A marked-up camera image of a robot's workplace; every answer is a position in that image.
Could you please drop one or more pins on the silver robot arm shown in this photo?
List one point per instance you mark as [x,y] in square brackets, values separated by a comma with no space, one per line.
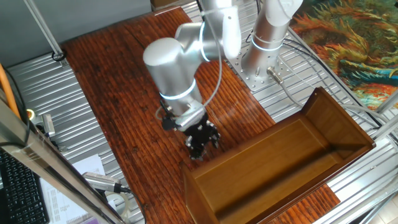
[171,71]

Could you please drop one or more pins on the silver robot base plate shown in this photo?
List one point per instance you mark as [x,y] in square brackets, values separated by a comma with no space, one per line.
[258,81]

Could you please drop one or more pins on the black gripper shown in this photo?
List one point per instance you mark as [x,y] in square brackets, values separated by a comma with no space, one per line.
[199,133]

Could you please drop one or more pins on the slanted aluminium pole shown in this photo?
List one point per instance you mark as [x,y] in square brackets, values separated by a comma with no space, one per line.
[46,34]

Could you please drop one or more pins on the clear tape roll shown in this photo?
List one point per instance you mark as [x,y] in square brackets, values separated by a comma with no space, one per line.
[124,205]

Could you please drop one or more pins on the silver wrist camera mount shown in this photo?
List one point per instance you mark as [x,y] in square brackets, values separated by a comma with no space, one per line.
[189,119]

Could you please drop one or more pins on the aluminium frame strut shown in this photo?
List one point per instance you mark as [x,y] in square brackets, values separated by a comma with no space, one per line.
[387,102]

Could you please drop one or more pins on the colourful painted cloth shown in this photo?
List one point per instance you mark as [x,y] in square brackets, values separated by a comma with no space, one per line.
[351,46]

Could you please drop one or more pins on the orange tube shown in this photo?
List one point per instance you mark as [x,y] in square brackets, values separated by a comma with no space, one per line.
[7,90]

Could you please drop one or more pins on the printed paper sheet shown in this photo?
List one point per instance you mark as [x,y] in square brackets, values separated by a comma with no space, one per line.
[62,205]

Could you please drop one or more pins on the black keyboard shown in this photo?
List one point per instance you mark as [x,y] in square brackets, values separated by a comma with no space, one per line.
[21,193]

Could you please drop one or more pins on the wood grain table mat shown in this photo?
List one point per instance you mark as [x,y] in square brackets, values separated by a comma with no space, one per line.
[118,93]

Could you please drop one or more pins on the metal frame beam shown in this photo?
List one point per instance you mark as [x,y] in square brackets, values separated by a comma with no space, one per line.
[46,161]

